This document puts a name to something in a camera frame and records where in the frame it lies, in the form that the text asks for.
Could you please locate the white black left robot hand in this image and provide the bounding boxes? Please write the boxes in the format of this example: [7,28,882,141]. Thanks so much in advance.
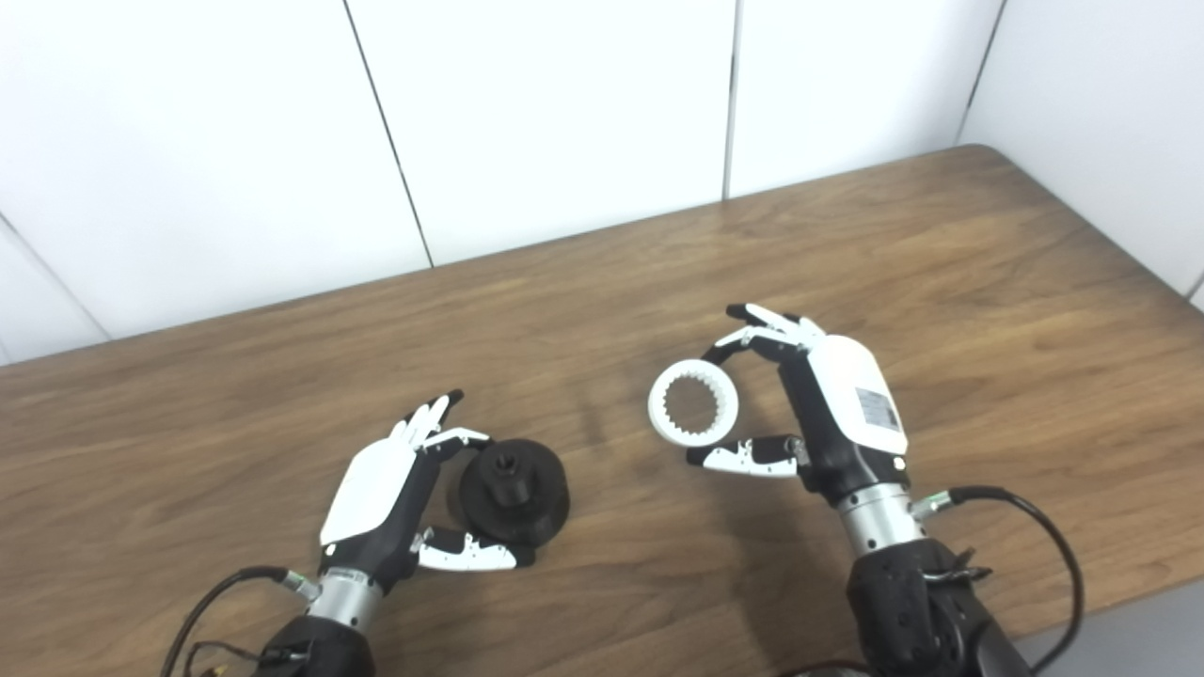
[301,389,537,629]

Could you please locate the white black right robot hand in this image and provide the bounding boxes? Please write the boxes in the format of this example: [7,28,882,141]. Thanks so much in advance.
[685,303,927,556]

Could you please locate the round black plastic part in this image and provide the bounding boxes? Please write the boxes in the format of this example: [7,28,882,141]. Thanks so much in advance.
[458,438,571,548]

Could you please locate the white toothed plastic ring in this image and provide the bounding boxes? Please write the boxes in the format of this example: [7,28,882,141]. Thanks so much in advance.
[647,360,738,448]

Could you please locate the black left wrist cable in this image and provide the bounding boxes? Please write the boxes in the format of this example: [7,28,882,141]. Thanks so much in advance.
[158,565,321,677]

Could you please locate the thin right wrist wires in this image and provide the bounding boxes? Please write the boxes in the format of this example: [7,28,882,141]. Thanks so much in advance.
[927,545,993,589]

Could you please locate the thin wrist wires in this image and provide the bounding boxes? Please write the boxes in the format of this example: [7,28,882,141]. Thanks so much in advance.
[927,545,993,589]
[185,639,264,677]

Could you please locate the thin left wrist wires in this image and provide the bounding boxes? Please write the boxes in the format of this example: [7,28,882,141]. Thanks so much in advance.
[185,639,264,677]

